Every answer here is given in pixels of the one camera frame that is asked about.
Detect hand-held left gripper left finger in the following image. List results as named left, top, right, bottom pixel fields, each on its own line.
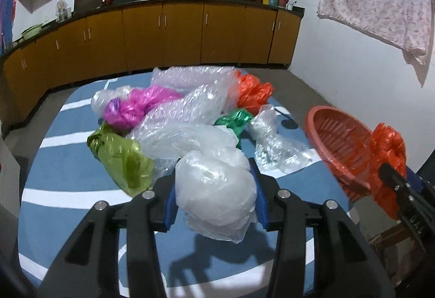
left=41, top=176, right=177, bottom=298

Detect red plastic basket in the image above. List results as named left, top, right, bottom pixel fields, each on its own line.
left=305, top=106, right=378, bottom=202

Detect orange plastic bag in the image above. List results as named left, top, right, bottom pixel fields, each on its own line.
left=369, top=122, right=407, bottom=221
left=235, top=71, right=274, bottom=115

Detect dark green plastic bag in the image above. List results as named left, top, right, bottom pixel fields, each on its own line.
left=214, top=108, right=254, bottom=149

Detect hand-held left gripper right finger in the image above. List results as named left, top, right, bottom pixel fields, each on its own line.
left=248, top=158, right=396, bottom=298

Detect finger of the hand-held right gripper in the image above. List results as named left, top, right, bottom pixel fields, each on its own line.
left=379, top=163, right=418, bottom=217

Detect yellow-green plastic bag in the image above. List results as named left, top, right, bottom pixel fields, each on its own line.
left=87, top=124, right=157, bottom=197

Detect clear crinkled plastic bag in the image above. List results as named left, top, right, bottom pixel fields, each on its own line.
left=248, top=104, right=315, bottom=178

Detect large bubble wrap sheet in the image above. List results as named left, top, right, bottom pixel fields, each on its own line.
left=131, top=81, right=236, bottom=140
left=151, top=65, right=240, bottom=96

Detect wooden chair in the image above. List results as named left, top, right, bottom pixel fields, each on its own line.
left=369, top=223, right=435, bottom=298

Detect small clear plastic bag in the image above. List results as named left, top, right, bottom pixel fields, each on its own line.
left=91, top=85, right=131, bottom=118

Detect large clear plastic bag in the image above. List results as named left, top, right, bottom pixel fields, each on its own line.
left=139, top=124, right=250, bottom=180

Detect laptop on counter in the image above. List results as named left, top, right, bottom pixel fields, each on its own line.
left=73, top=0, right=104, bottom=14

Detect blue hanging garment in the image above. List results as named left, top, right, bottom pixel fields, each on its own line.
left=0, top=0, right=17, bottom=55

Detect magenta plastic bag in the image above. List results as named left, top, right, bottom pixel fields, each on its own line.
left=104, top=87, right=184, bottom=130

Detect white translucent plastic bag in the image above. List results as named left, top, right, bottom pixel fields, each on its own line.
left=175, top=149, right=259, bottom=244

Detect blue white striped tablecloth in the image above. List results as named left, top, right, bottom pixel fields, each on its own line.
left=18, top=72, right=350, bottom=298

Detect wooden lower kitchen cabinets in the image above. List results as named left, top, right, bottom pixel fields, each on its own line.
left=0, top=0, right=305, bottom=130

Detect clear glass jar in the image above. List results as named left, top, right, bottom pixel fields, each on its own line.
left=56, top=0, right=73, bottom=23

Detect green enamel basin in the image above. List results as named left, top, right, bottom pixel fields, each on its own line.
left=21, top=24, right=44, bottom=40

